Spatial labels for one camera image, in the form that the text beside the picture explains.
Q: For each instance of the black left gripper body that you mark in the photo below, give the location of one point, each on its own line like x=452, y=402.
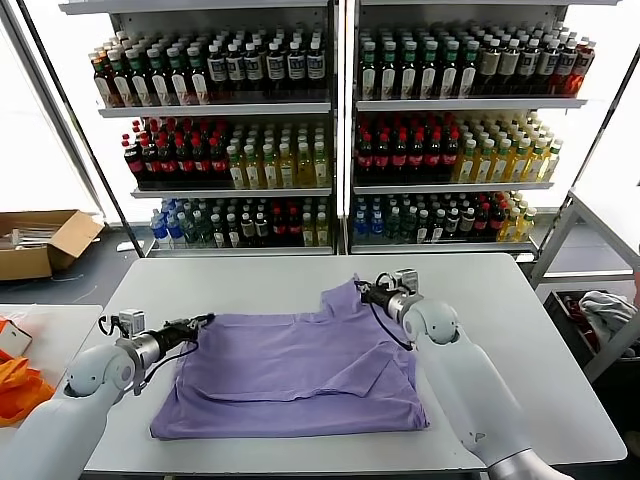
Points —
x=172, y=336

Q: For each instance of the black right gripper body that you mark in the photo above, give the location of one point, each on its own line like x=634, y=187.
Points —
x=377, y=299

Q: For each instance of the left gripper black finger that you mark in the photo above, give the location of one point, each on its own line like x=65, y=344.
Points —
x=202, y=319
x=200, y=326

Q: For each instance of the purple t-shirt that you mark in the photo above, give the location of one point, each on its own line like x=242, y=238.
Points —
x=280, y=360

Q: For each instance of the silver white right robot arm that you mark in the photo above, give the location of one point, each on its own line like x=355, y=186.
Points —
x=465, y=380

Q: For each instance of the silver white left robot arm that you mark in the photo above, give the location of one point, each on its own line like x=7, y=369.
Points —
x=75, y=390

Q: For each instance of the blue water bottle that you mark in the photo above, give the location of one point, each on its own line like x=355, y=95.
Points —
x=173, y=230
x=361, y=225
x=158, y=230
x=377, y=225

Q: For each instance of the yellow drink bottle white cap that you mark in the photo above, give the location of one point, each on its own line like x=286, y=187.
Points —
x=236, y=171
x=322, y=231
x=535, y=166
x=550, y=166
x=519, y=166
x=320, y=168
x=303, y=168
x=285, y=171
x=525, y=222
x=252, y=171
x=307, y=231
x=482, y=166
x=510, y=225
x=465, y=166
x=269, y=171
x=500, y=166

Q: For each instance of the green clear bottle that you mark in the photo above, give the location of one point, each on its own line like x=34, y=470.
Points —
x=189, y=230
x=408, y=225
x=393, y=225

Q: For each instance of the grey metal shelf board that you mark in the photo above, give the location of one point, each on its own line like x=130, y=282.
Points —
x=229, y=192
x=475, y=2
x=200, y=6
x=450, y=188
x=239, y=250
x=213, y=110
x=470, y=105
x=440, y=246

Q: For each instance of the dark bottle white cap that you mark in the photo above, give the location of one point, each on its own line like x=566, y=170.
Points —
x=232, y=232
x=438, y=226
x=218, y=232
x=423, y=226

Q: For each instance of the cola bottle red cap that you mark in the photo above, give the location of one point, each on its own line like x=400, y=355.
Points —
x=482, y=222
x=366, y=161
x=278, y=227
x=293, y=227
x=151, y=166
x=382, y=161
x=168, y=166
x=135, y=166
x=399, y=161
x=450, y=161
x=416, y=161
x=218, y=166
x=201, y=166
x=433, y=161
x=496, y=222
x=184, y=166

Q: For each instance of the small white floor item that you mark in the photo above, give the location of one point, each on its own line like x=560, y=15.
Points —
x=126, y=246

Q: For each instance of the small white orange box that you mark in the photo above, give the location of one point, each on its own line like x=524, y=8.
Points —
x=15, y=337

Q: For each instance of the open cardboard box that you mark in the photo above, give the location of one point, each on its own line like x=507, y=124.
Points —
x=30, y=260

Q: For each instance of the orange cloth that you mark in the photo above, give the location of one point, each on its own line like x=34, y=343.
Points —
x=20, y=390

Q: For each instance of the white packing sheets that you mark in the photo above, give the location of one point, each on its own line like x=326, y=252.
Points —
x=25, y=237

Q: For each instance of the black storage bin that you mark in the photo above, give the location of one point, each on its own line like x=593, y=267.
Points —
x=560, y=317

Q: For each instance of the red garment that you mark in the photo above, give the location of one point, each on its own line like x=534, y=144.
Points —
x=574, y=306

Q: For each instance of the dark tea bottle green label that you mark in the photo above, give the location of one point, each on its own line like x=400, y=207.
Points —
x=138, y=84
x=368, y=79
x=449, y=79
x=197, y=81
x=389, y=79
x=467, y=79
x=158, y=84
x=178, y=81
x=120, y=84
x=409, y=79
x=429, y=79

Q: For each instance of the dark drink bottle white label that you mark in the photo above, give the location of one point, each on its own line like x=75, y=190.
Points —
x=235, y=69
x=253, y=69
x=546, y=66
x=527, y=66
x=294, y=69
x=564, y=66
x=216, y=71
x=274, y=69
x=313, y=69

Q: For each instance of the grey white crumpled garment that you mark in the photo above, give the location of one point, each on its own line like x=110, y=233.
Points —
x=605, y=308

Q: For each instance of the dark drink bottle beige label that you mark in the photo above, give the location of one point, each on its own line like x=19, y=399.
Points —
x=487, y=66
x=507, y=66

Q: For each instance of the reddish tea bottle white cap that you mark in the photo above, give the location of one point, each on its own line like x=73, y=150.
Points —
x=101, y=84

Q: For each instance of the thin dark diagonal pole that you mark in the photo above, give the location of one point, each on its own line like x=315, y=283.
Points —
x=587, y=149

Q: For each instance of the grey metal shelf unit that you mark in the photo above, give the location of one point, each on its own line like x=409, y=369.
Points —
x=200, y=21
x=450, y=16

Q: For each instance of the red drink bottle white cap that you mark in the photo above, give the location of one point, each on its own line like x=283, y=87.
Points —
x=582, y=66

